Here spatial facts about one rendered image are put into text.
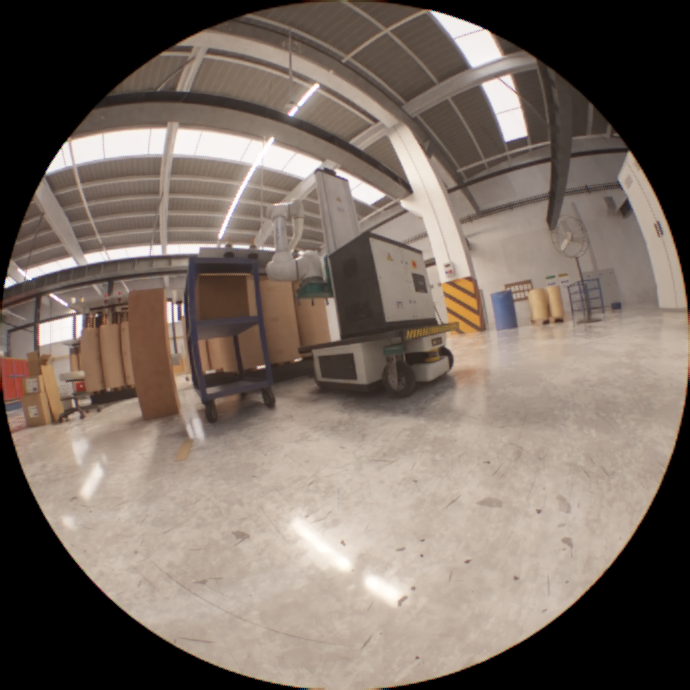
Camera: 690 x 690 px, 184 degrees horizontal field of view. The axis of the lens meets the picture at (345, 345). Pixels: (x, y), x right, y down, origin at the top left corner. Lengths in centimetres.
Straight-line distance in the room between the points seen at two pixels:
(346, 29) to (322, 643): 1029
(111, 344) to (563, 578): 412
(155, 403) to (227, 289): 97
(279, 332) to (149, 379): 132
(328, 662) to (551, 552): 29
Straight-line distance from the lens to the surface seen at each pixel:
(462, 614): 33
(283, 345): 221
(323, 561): 37
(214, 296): 128
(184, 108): 506
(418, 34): 1083
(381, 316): 101
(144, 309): 177
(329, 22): 986
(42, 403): 305
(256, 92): 1056
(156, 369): 170
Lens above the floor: 31
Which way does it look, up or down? 1 degrees down
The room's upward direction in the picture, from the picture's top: 9 degrees counter-clockwise
